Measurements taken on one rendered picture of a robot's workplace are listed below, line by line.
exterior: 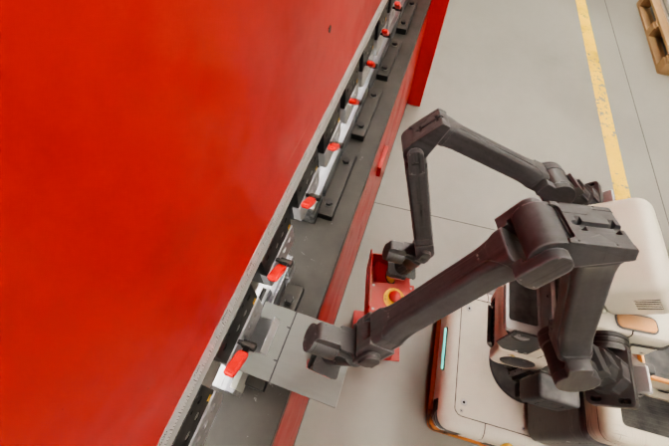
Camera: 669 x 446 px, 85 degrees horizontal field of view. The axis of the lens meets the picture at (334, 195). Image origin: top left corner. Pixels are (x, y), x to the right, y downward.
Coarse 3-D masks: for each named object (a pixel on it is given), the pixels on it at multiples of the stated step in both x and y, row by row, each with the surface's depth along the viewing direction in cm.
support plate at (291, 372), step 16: (272, 304) 100; (288, 320) 98; (304, 320) 98; (288, 336) 95; (256, 352) 93; (272, 352) 93; (288, 352) 93; (304, 352) 93; (240, 368) 91; (256, 368) 91; (272, 368) 91; (288, 368) 91; (304, 368) 91; (288, 384) 89; (304, 384) 89; (320, 384) 89; (336, 384) 89; (320, 400) 87; (336, 400) 87
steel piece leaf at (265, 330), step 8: (264, 320) 95; (272, 320) 93; (256, 328) 95; (264, 328) 93; (272, 328) 89; (256, 336) 93; (264, 336) 91; (272, 336) 89; (264, 344) 87; (264, 352) 87
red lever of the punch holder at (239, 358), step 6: (240, 342) 77; (246, 342) 77; (252, 342) 77; (246, 348) 76; (252, 348) 76; (240, 354) 73; (246, 354) 74; (234, 360) 72; (240, 360) 72; (228, 366) 70; (234, 366) 70; (240, 366) 72; (228, 372) 69; (234, 372) 69
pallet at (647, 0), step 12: (648, 0) 369; (648, 12) 369; (660, 12) 347; (648, 24) 357; (660, 24) 335; (648, 36) 345; (660, 36) 343; (660, 48) 335; (660, 60) 325; (660, 72) 316
